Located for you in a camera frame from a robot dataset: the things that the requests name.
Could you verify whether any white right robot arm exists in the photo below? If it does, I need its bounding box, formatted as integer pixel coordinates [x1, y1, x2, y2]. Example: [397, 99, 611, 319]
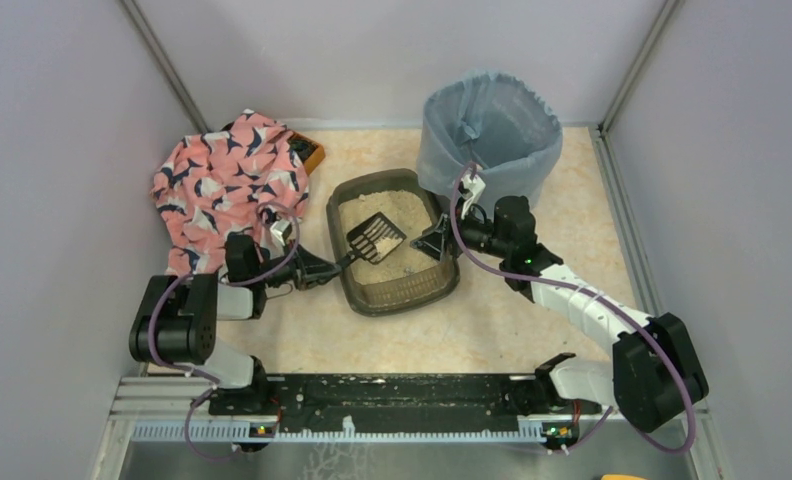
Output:
[411, 196, 710, 433]

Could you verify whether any blue plastic bin liner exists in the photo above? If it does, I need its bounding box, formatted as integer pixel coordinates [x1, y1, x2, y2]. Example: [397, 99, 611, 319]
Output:
[416, 71, 563, 209]

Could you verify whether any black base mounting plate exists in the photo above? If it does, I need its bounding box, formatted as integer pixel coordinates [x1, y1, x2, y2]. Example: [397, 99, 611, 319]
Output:
[231, 373, 576, 434]

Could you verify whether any black litter scoop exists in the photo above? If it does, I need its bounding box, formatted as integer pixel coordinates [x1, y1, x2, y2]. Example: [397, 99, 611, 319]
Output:
[337, 212, 407, 269]

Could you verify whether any wooden tray box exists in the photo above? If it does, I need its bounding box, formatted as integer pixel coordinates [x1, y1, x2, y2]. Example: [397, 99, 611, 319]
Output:
[289, 132, 326, 175]

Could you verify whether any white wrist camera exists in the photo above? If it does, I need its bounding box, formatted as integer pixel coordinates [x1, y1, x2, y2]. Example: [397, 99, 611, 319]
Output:
[459, 172, 486, 212]
[269, 219, 295, 248]

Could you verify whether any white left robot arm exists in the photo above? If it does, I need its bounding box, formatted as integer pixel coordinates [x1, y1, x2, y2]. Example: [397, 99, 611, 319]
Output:
[128, 235, 353, 415]

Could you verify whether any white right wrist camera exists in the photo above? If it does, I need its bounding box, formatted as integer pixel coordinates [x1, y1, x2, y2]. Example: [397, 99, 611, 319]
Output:
[459, 172, 486, 212]

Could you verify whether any aluminium frame rail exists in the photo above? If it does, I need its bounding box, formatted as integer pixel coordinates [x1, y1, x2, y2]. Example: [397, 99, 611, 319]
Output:
[107, 372, 710, 445]

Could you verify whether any pink patterned cloth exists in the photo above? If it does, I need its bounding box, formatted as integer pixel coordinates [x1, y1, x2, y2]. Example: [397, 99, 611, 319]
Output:
[149, 109, 309, 275]

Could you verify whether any dark green litter box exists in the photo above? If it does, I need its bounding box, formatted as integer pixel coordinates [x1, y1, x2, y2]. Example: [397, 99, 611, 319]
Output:
[326, 168, 460, 317]

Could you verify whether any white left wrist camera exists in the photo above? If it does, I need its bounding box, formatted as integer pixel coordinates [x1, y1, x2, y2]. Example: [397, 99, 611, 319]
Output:
[269, 219, 295, 248]

